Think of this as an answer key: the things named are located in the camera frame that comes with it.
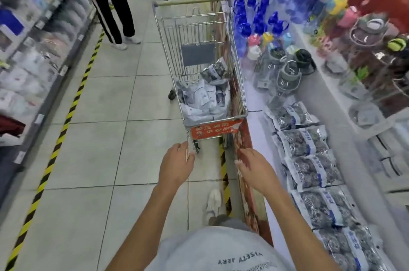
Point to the row of grey scourer packets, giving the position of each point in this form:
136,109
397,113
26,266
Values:
311,170

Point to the person's left hand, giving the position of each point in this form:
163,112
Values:
175,167

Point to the group of large clear jugs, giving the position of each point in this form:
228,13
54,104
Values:
370,44

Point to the person's right hand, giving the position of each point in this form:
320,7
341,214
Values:
257,173

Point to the shelved white packaged goods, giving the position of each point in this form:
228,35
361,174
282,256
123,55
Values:
28,60

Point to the person's left forearm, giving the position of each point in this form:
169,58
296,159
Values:
150,223

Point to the person's right forearm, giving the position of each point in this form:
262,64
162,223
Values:
297,232

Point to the person's right thumb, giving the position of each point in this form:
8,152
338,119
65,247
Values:
239,164

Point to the group of small pastel bottles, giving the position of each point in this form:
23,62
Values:
255,49

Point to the tiered display stand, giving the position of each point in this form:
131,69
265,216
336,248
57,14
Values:
322,104

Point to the group of blue water bottles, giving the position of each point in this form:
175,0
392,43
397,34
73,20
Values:
260,21

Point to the store shelving unit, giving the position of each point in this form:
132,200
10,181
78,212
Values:
48,95

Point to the person's grey shirt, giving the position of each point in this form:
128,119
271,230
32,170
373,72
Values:
223,248

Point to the person's grey shorts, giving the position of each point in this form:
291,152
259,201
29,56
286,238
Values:
231,223

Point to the pile of bagged scourers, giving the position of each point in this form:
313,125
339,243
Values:
204,98

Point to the person's white shoe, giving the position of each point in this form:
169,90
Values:
213,205

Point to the red cart sign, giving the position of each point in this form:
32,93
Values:
212,129

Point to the group of grey-lidded clear jugs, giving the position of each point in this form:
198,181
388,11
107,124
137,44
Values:
287,76

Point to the person's left fingers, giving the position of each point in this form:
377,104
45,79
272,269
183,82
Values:
180,148

